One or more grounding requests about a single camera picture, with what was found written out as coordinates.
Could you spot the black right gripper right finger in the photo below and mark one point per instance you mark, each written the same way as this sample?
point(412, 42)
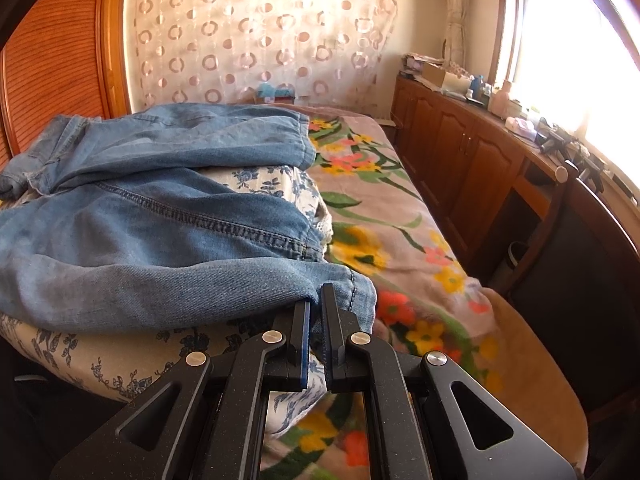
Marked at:
point(359, 362)

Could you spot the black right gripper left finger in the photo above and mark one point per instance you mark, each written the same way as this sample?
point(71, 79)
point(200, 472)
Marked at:
point(274, 360)

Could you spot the light blue denim jeans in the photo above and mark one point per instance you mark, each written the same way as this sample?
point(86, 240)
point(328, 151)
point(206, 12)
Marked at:
point(113, 225)

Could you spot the colourful floral bed blanket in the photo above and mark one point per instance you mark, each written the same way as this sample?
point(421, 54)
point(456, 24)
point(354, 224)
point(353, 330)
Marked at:
point(373, 220)

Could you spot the blue floral white quilt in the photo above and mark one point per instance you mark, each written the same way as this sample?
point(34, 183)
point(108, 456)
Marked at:
point(121, 366)

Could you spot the long wooden sideboard cabinet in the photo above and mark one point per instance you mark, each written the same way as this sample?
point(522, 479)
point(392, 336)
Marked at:
point(485, 187)

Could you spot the teal item in box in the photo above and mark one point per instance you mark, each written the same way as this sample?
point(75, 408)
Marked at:
point(269, 94)

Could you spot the white bottle on sideboard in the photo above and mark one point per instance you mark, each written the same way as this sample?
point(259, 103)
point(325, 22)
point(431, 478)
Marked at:
point(500, 99)

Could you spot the black tripod on sideboard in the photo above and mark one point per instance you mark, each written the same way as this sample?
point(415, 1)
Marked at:
point(555, 141)

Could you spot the cardboard box on sideboard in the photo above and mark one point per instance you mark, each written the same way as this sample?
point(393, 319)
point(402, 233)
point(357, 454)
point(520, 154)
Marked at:
point(445, 80)

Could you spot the circle patterned sheer curtain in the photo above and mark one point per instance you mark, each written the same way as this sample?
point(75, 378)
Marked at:
point(220, 51)

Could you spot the wooden slatted wardrobe door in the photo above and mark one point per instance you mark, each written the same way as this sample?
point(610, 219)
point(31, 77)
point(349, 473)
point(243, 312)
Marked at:
point(65, 57)

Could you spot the bright window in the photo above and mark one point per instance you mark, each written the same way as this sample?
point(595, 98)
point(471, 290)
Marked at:
point(576, 72)

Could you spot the beige side curtain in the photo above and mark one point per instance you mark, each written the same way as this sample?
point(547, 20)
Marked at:
point(455, 31)

